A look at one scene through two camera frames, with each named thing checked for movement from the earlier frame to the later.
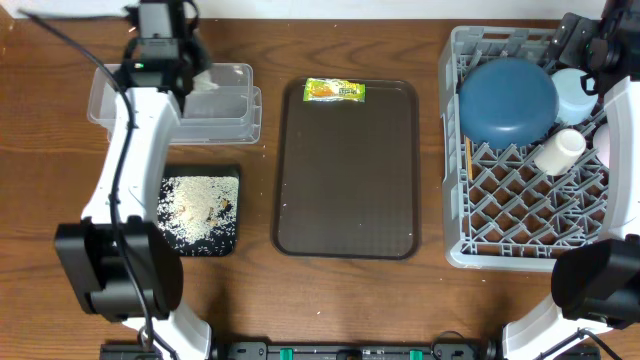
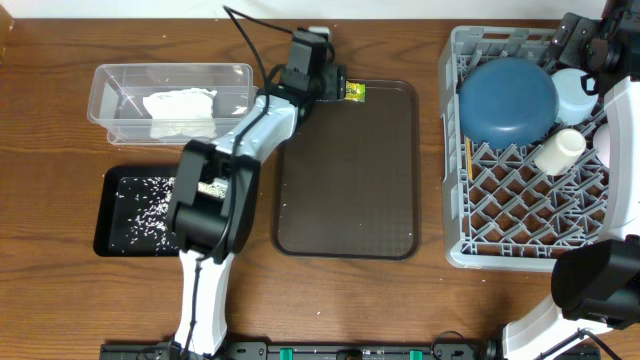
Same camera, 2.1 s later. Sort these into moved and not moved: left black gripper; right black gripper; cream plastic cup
Moved: left black gripper
Not moved: right black gripper; cream plastic cup
